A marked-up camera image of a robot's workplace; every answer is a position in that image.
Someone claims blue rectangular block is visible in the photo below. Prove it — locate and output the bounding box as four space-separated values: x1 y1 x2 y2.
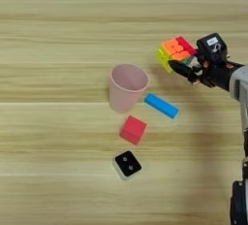
143 92 180 120

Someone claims colourful puzzle cube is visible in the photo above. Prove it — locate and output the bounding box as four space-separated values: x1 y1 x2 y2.
156 35 199 75

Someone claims red cube block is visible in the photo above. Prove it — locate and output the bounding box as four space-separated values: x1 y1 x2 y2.
119 114 148 146

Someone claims black white square device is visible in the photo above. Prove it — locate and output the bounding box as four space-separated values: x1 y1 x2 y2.
111 149 143 181

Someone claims pink plastic cup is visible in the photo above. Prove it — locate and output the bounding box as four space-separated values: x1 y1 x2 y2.
108 63 150 114

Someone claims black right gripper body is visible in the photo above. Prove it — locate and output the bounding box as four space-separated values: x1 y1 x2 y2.
193 58 245 93

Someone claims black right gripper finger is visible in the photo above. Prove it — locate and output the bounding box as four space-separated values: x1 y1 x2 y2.
167 59 200 85

